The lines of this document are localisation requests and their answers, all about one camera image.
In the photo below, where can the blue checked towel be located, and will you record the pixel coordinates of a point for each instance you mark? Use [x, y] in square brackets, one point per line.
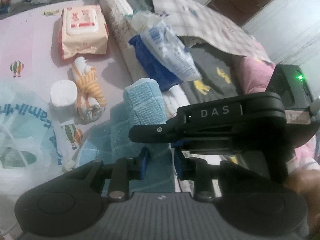
[128, 131]

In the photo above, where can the blue white tissue pack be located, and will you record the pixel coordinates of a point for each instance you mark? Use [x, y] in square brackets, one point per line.
[160, 52]

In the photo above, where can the person right hand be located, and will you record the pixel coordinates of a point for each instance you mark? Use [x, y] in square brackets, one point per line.
[306, 182]

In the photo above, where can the rolled white quilt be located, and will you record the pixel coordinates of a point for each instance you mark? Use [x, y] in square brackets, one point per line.
[114, 12]

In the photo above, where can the pink wet wipes pack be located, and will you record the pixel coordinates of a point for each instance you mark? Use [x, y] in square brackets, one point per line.
[83, 30]

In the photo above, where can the white plastic shopping bag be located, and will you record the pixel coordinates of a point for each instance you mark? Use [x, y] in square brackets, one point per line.
[33, 145]

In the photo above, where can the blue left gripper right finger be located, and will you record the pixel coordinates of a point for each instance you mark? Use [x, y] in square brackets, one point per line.
[181, 164]

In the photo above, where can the orange striped knotted cloth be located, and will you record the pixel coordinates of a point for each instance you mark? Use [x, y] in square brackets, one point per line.
[91, 102]

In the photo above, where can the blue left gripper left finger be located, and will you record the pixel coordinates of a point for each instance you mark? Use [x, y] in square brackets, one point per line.
[143, 160]

